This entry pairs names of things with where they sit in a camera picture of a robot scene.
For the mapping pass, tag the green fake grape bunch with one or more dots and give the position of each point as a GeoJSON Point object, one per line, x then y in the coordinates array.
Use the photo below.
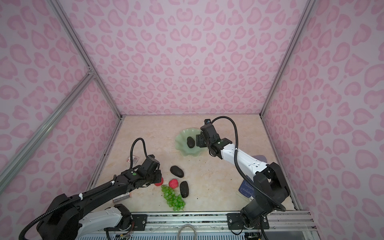
{"type": "Point", "coordinates": [174, 201]}

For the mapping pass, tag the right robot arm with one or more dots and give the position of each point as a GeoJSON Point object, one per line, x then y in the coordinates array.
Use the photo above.
{"type": "Point", "coordinates": [267, 180]}

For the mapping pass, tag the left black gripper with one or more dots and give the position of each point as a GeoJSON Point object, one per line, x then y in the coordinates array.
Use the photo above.
{"type": "Point", "coordinates": [159, 174]}

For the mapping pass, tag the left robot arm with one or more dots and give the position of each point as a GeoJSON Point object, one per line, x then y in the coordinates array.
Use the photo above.
{"type": "Point", "coordinates": [68, 218]}

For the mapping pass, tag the red fake apple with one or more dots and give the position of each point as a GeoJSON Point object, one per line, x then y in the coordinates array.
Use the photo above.
{"type": "Point", "coordinates": [160, 183]}

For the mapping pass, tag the blue card packet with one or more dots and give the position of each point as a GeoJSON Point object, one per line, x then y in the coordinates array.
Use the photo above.
{"type": "Point", "coordinates": [246, 190]}

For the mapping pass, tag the small colourful box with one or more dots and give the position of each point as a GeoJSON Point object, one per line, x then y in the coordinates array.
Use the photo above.
{"type": "Point", "coordinates": [121, 197]}

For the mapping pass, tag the dark avocado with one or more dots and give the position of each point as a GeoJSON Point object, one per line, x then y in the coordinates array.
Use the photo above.
{"type": "Point", "coordinates": [176, 171]}
{"type": "Point", "coordinates": [184, 189]}
{"type": "Point", "coordinates": [191, 142]}

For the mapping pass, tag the diagonal aluminium frame bar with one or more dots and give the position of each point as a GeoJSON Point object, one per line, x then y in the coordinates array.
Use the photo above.
{"type": "Point", "coordinates": [19, 160]}

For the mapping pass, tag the green wavy fruit bowl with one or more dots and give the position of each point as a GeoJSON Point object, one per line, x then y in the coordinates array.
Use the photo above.
{"type": "Point", "coordinates": [185, 143]}

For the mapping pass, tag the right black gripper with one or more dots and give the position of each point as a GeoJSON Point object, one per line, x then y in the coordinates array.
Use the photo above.
{"type": "Point", "coordinates": [200, 140]}

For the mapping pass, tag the pink fake strawberry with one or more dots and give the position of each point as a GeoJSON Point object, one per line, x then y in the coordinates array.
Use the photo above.
{"type": "Point", "coordinates": [173, 184]}

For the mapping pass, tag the aluminium front rail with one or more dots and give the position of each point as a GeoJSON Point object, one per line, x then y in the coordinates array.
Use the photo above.
{"type": "Point", "coordinates": [289, 225]}

